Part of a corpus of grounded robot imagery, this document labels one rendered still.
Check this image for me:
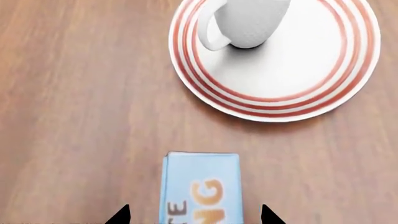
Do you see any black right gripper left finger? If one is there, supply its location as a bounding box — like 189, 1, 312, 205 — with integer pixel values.
104, 203, 131, 224

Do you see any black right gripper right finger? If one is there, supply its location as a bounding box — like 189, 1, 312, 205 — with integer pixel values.
261, 203, 287, 224

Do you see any light blue pudding box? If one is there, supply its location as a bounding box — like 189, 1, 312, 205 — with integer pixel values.
159, 150, 245, 224

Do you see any white plate with red rings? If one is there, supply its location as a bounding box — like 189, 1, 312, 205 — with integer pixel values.
168, 0, 382, 123

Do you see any white mug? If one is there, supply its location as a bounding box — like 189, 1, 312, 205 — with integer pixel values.
197, 0, 292, 52

